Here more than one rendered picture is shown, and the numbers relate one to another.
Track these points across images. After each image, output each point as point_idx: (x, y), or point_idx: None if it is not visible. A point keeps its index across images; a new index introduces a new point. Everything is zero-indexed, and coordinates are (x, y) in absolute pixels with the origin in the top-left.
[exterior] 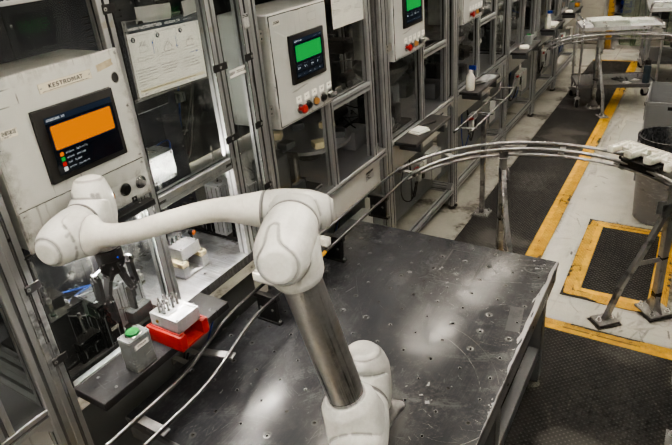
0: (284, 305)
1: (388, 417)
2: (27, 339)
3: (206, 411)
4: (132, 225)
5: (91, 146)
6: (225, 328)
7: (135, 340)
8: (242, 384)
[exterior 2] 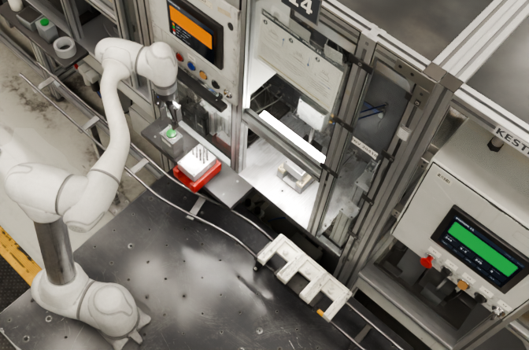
0: None
1: (62, 313)
2: None
3: (169, 207)
4: (103, 89)
5: (192, 40)
6: (264, 223)
7: (163, 136)
8: (188, 233)
